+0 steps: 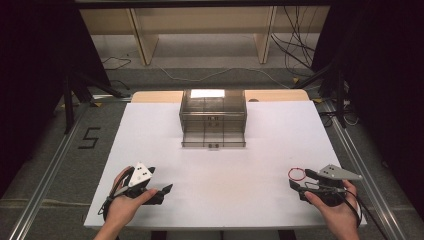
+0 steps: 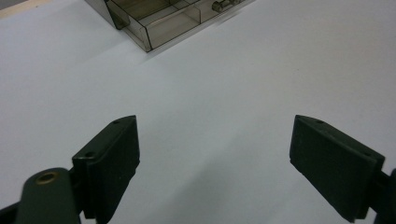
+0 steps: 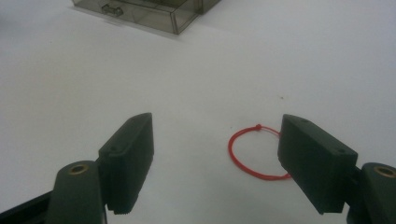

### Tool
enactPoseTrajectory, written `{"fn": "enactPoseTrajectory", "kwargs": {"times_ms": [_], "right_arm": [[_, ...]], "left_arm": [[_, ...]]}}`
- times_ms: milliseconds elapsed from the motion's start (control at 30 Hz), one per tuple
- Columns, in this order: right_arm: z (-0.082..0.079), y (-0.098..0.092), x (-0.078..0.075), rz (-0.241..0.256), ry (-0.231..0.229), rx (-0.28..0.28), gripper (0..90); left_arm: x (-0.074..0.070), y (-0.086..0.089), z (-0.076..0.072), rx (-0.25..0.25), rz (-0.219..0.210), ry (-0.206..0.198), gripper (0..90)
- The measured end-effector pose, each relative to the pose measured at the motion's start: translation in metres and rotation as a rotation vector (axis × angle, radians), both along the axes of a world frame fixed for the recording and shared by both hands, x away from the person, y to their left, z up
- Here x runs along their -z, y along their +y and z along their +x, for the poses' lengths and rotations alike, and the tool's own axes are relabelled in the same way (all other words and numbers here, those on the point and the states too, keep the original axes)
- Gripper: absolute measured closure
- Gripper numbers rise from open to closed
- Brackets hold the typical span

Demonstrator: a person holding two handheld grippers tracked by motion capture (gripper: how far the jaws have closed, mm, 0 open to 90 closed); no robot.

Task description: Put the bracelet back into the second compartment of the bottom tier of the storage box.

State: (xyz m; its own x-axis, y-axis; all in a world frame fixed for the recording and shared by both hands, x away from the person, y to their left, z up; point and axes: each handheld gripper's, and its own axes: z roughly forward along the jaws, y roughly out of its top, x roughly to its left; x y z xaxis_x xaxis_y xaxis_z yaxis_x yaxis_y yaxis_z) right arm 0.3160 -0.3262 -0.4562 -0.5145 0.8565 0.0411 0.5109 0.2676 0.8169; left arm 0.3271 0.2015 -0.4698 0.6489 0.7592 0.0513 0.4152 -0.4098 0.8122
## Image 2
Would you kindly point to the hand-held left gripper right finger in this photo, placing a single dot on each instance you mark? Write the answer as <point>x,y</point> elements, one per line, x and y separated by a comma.
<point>333,168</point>

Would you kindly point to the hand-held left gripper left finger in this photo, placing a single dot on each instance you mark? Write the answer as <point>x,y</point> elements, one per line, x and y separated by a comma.
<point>109,168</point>

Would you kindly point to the smoky transparent acrylic organizer box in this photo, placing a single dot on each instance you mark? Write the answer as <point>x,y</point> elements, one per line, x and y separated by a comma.
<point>162,21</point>

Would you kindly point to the small metallic cylinder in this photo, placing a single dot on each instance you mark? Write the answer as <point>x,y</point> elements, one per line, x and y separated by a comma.
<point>224,5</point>

